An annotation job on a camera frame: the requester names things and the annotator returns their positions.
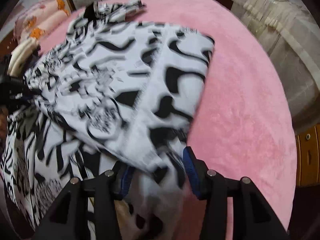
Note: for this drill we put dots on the pink bear print quilt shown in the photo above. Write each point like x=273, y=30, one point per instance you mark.
x=40, y=19

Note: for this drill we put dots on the pink plush bed blanket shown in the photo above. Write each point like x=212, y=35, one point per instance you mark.
x=243, y=126

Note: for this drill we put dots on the beige lace covered furniture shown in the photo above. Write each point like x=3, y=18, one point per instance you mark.
x=289, y=34

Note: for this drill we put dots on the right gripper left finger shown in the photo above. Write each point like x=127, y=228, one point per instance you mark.
x=84, y=200

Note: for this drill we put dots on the yellow wooden drawer cabinet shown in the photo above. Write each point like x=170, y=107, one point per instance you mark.
x=308, y=157

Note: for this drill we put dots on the black white graffiti print garment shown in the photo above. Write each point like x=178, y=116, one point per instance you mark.
x=114, y=92

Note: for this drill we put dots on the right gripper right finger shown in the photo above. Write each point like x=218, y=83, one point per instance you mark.
x=253, y=217

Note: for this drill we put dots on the cream folded garment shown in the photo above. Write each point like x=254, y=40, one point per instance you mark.
x=20, y=55

